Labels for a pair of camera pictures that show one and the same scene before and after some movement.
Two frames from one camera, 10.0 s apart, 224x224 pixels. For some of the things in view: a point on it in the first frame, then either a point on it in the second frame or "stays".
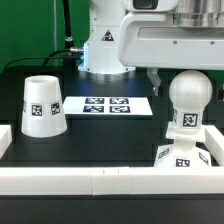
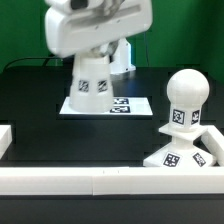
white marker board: x=107 y=106 stays
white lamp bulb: x=189 y=92 stays
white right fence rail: x=214 y=140 stays
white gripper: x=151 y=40 -> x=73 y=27
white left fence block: x=5 y=138 stays
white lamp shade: x=43 y=107 -> x=91 y=84
